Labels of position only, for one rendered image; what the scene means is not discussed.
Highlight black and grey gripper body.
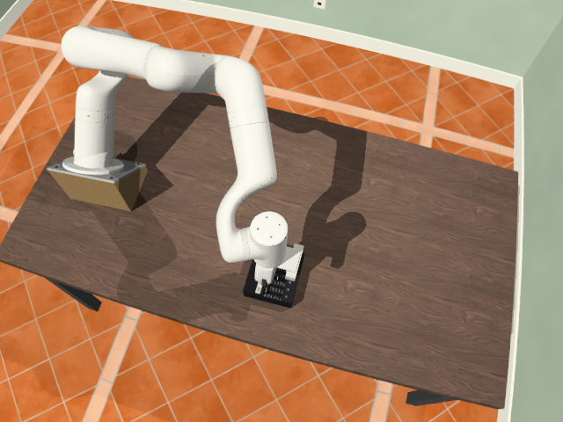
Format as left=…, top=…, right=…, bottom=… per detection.
left=255, top=264, right=277, bottom=284

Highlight black lighting desk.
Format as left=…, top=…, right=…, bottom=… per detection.
left=243, top=253, right=304, bottom=308

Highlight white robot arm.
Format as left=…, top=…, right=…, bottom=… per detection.
left=61, top=25, right=303, bottom=281

